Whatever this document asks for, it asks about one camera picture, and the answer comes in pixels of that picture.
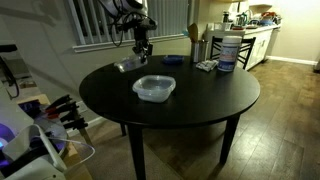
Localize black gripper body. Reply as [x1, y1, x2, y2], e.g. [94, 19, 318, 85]
[133, 26, 151, 48]

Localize small clear plastic lunchbox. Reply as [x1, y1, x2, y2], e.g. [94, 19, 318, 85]
[113, 54, 149, 74]

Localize large clear plastic lunchbox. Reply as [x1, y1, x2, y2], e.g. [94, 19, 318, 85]
[132, 74, 177, 104]

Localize blue plastic lid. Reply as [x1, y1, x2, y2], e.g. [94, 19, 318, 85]
[162, 54, 185, 66]

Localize white vertical window blinds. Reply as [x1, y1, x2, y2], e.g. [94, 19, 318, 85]
[66, 0, 190, 46]

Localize white window sill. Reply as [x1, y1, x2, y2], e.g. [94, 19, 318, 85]
[72, 33, 188, 54]

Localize wooden spatula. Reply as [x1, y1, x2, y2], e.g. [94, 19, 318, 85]
[186, 22, 200, 43]

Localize metal utensil holder cup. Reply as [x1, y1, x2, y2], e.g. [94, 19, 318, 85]
[190, 39, 210, 64]

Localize round black wooden table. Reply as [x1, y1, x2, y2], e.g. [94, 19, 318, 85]
[78, 54, 261, 180]

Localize white wipes canister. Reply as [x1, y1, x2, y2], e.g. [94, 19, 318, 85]
[217, 35, 243, 73]

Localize dark bottle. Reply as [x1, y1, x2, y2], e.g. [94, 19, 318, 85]
[222, 10, 231, 24]

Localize glass kettle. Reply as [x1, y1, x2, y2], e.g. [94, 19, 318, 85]
[235, 11, 249, 28]

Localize black dining chair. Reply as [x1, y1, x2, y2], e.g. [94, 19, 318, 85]
[209, 35, 257, 71]

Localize white kitchen counter cabinet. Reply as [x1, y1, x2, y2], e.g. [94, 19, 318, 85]
[203, 23, 282, 71]

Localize blue bowl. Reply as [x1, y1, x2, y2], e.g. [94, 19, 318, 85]
[259, 18, 274, 27]

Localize black office chair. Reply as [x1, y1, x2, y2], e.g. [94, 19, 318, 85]
[0, 42, 20, 100]

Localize wooden robot mounting board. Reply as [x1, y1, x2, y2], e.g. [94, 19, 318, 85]
[16, 93, 94, 180]

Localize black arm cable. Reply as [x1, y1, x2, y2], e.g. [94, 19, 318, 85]
[108, 9, 135, 48]

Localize black clamp red handle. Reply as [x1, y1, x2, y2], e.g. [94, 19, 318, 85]
[44, 101, 78, 120]

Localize thin white cable loop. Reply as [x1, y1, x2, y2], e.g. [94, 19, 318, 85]
[49, 136, 96, 168]

